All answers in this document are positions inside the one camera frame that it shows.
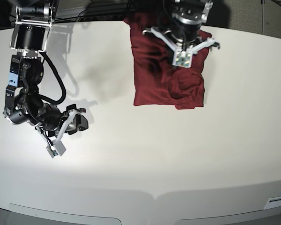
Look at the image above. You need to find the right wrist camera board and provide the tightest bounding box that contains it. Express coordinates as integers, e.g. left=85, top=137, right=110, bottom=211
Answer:
left=46, top=141, right=66, bottom=158

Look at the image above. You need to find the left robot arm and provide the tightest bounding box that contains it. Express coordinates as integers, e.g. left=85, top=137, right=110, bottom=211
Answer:
left=142, top=0, right=220, bottom=54

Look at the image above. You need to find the black power strip red switch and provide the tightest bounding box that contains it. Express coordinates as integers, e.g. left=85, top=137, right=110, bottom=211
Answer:
left=78, top=14, right=125, bottom=22

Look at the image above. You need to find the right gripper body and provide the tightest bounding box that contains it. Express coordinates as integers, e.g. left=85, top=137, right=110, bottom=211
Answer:
left=3, top=103, right=82, bottom=138

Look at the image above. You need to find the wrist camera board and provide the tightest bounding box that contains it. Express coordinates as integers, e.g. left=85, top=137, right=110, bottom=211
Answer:
left=46, top=141, right=66, bottom=158
left=172, top=50, right=193, bottom=68

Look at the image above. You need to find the thin white vertical pole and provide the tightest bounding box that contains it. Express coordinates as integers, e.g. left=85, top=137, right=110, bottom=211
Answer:
left=260, top=0, right=265, bottom=35

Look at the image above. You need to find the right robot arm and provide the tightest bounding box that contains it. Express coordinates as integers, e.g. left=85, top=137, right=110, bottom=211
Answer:
left=3, top=0, right=89, bottom=140

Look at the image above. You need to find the white label plate on table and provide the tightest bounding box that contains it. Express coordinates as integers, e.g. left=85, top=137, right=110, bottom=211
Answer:
left=264, top=196, right=281, bottom=210

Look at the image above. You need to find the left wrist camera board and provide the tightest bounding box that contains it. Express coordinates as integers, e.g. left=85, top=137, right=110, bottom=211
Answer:
left=172, top=50, right=193, bottom=68

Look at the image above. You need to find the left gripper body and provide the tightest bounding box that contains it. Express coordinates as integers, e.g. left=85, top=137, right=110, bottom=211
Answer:
left=142, top=14, right=220, bottom=54

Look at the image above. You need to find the dark red long-sleeve shirt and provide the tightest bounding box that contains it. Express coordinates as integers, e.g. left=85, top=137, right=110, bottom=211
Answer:
left=124, top=13, right=209, bottom=110

